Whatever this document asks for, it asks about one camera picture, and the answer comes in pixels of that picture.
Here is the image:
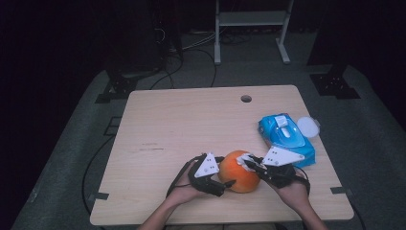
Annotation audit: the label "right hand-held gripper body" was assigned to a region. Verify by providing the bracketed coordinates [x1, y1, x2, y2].
[261, 146, 305, 189]

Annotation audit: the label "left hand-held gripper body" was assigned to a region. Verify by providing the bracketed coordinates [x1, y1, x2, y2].
[188, 152, 226, 197]

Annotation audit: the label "orange plush toy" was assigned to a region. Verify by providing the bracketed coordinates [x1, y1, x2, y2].
[217, 149, 261, 195]

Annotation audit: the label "white wet wipe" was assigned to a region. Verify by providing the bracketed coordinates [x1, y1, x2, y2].
[236, 152, 266, 172]

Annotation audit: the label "blue wet wipe pack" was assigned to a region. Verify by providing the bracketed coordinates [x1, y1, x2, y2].
[258, 113, 321, 169]

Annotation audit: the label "person's left hand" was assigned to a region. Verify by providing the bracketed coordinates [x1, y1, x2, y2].
[166, 161, 205, 205]

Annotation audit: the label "person's right hand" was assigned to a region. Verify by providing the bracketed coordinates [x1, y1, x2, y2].
[271, 171, 309, 212]

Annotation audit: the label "black tape strip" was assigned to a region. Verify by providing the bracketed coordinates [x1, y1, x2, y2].
[87, 192, 110, 201]
[329, 186, 353, 196]

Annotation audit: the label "black stand base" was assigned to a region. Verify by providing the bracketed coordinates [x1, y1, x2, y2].
[309, 65, 362, 100]
[94, 68, 167, 104]

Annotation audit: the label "black tape floor outline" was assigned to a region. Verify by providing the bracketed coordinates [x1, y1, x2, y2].
[103, 116, 123, 137]

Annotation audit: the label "white metal stand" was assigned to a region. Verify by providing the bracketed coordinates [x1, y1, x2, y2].
[214, 0, 295, 66]

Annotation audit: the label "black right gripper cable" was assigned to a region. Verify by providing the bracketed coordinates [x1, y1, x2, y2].
[295, 166, 311, 196]

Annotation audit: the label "black floor cable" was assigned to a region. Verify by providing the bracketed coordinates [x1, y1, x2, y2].
[191, 47, 218, 88]
[149, 47, 185, 90]
[80, 135, 116, 215]

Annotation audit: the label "white floor cables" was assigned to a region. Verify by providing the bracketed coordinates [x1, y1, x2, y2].
[183, 30, 218, 51]

